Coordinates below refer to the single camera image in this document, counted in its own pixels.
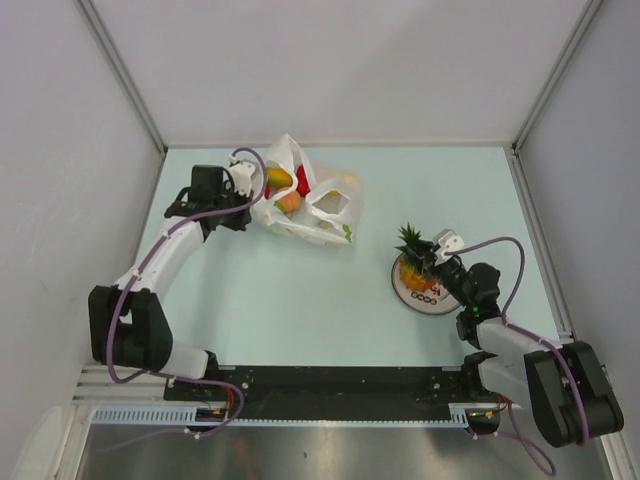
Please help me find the aluminium corner post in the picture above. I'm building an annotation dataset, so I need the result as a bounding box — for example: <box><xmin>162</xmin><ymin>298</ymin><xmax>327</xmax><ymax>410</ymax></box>
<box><xmin>74</xmin><ymin>0</ymin><xmax>169</xmax><ymax>156</ymax></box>
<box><xmin>511</xmin><ymin>0</ymin><xmax>607</xmax><ymax>155</ymax></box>

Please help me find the white plastic bag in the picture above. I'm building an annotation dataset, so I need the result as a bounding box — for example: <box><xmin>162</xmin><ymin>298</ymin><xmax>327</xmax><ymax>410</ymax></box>
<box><xmin>251</xmin><ymin>134</ymin><xmax>364</xmax><ymax>245</ymax></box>

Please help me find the round printed plate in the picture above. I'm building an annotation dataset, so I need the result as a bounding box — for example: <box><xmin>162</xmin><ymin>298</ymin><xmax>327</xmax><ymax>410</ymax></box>
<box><xmin>391</xmin><ymin>254</ymin><xmax>460</xmax><ymax>316</ymax></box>

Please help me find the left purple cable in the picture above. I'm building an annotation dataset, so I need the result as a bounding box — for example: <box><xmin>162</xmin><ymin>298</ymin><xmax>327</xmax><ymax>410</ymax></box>
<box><xmin>105</xmin><ymin>146</ymin><xmax>269</xmax><ymax>386</ymax></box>

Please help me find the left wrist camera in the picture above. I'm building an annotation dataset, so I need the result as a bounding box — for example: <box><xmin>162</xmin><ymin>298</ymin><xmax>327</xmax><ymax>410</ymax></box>
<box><xmin>229</xmin><ymin>156</ymin><xmax>258</xmax><ymax>197</ymax></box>

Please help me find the left aluminium corner post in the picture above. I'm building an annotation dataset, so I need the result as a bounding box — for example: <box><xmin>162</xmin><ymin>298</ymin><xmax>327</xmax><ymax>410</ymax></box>
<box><xmin>74</xmin><ymin>0</ymin><xmax>169</xmax><ymax>156</ymax></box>

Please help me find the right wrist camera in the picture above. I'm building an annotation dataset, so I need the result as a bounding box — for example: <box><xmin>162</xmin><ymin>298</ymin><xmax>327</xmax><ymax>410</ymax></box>
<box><xmin>433</xmin><ymin>229</ymin><xmax>465</xmax><ymax>266</ymax></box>

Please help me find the orange pink fake peach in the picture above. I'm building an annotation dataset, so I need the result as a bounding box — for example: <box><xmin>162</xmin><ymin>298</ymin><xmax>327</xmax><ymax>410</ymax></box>
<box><xmin>274</xmin><ymin>191</ymin><xmax>302</xmax><ymax>215</ymax></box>

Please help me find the white slotted cable duct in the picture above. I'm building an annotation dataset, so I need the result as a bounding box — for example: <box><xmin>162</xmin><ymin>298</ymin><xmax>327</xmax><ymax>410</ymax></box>
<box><xmin>89</xmin><ymin>402</ymin><xmax>524</xmax><ymax>429</ymax></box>

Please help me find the right aluminium corner post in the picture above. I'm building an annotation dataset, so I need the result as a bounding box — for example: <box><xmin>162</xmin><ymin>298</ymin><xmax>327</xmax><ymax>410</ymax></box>
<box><xmin>511</xmin><ymin>0</ymin><xmax>607</xmax><ymax>155</ymax></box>

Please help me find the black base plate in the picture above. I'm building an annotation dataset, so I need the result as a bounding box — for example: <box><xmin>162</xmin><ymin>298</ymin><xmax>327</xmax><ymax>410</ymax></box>
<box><xmin>163</xmin><ymin>364</ymin><xmax>501</xmax><ymax>424</ymax></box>

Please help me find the orange green fake papaya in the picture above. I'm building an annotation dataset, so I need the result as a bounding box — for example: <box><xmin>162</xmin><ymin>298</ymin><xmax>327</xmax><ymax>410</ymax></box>
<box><xmin>267</xmin><ymin>167</ymin><xmax>293</xmax><ymax>191</ymax></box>

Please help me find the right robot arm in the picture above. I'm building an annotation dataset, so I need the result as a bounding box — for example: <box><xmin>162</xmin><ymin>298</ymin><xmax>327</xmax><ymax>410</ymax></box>
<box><xmin>422</xmin><ymin>253</ymin><xmax>624</xmax><ymax>448</ymax></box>

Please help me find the red fake pepper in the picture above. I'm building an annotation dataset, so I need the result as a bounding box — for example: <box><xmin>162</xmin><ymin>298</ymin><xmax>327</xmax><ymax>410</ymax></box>
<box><xmin>265</xmin><ymin>166</ymin><xmax>311</xmax><ymax>199</ymax></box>

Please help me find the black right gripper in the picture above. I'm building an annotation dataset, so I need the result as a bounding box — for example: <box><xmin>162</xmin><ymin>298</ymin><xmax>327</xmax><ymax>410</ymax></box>
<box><xmin>407</xmin><ymin>238</ymin><xmax>473</xmax><ymax>309</ymax></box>

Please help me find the orange fake pineapple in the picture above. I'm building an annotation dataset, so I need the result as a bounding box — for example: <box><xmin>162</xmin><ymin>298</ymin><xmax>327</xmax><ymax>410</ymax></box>
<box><xmin>396</xmin><ymin>223</ymin><xmax>437</xmax><ymax>293</ymax></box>

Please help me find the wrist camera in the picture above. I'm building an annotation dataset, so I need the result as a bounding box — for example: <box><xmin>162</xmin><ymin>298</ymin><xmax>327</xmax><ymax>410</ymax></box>
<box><xmin>433</xmin><ymin>229</ymin><xmax>465</xmax><ymax>266</ymax></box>
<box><xmin>229</xmin><ymin>156</ymin><xmax>258</xmax><ymax>197</ymax></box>

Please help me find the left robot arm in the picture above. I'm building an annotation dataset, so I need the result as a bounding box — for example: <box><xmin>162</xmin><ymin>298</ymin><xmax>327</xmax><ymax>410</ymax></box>
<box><xmin>88</xmin><ymin>161</ymin><xmax>256</xmax><ymax>400</ymax></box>

